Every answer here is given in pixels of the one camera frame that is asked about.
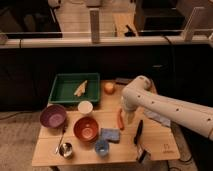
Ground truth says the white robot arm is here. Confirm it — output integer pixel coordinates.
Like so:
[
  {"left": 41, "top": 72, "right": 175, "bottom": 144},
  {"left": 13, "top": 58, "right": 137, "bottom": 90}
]
[{"left": 122, "top": 75, "right": 213, "bottom": 141}]

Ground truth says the small white bowl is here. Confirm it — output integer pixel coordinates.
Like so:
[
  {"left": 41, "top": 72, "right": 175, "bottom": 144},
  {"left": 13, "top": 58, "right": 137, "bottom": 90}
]
[{"left": 78, "top": 101, "right": 93, "bottom": 115}]

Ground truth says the red-brown bowl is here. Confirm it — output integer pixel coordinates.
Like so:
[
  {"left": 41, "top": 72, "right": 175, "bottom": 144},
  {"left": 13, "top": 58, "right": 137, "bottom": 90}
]
[{"left": 73, "top": 117, "right": 99, "bottom": 142}]

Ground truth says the purple bowl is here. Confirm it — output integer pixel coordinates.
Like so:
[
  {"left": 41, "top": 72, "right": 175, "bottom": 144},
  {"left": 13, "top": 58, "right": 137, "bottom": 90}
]
[{"left": 40, "top": 104, "right": 67, "bottom": 128}]

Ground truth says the grey cloth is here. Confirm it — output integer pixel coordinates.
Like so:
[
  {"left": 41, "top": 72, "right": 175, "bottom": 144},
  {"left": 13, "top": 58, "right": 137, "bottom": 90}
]
[{"left": 144, "top": 110, "right": 171, "bottom": 127}]

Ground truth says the blue sponge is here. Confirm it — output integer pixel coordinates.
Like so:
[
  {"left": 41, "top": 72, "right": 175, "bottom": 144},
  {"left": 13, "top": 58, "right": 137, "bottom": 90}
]
[{"left": 100, "top": 128, "right": 120, "bottom": 143}]

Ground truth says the dark grey sponge block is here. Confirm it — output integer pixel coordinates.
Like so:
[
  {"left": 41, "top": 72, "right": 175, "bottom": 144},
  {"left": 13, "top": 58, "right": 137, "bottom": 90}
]
[{"left": 115, "top": 78, "right": 132, "bottom": 85}]

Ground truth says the small blue cup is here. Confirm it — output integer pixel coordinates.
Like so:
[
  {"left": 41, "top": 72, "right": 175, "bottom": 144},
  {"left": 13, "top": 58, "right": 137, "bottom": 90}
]
[{"left": 95, "top": 139, "right": 109, "bottom": 157}]

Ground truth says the yellow banana piece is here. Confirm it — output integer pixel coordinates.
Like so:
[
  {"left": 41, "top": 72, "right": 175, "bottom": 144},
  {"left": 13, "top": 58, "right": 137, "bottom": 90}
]
[{"left": 74, "top": 80, "right": 87, "bottom": 97}]

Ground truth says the green plastic tray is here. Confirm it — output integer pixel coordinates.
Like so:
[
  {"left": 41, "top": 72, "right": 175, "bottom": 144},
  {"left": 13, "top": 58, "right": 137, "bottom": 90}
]
[{"left": 49, "top": 73, "right": 101, "bottom": 105}]

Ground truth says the small metal cup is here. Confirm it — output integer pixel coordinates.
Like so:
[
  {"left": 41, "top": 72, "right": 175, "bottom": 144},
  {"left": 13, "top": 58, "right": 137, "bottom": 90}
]
[{"left": 59, "top": 143, "right": 73, "bottom": 159}]

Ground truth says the metal spoon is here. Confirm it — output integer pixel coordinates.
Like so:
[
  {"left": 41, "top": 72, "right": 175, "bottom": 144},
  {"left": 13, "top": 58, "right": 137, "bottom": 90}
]
[{"left": 55, "top": 126, "right": 67, "bottom": 154}]

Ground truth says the black object on shelf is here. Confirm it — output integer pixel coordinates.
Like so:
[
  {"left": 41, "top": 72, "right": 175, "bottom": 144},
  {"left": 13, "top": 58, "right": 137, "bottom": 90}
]
[{"left": 124, "top": 25, "right": 136, "bottom": 37}]

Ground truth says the white horizontal rail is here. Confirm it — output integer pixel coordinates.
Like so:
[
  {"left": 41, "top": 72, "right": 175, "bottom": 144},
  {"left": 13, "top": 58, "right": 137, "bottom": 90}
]
[{"left": 0, "top": 35, "right": 213, "bottom": 49}]

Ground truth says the white right post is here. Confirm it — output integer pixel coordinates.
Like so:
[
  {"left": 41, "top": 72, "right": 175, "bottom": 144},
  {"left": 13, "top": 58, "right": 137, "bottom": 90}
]
[{"left": 181, "top": 7, "right": 205, "bottom": 41}]

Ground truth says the white post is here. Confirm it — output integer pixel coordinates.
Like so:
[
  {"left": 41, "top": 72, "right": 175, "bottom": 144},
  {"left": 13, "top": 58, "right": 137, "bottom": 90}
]
[
  {"left": 181, "top": 7, "right": 205, "bottom": 41},
  {"left": 89, "top": 8, "right": 100, "bottom": 43}
]

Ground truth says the white centre post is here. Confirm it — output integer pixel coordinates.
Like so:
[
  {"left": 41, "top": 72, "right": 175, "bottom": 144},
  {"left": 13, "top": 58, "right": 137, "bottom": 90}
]
[{"left": 89, "top": 8, "right": 100, "bottom": 43}]

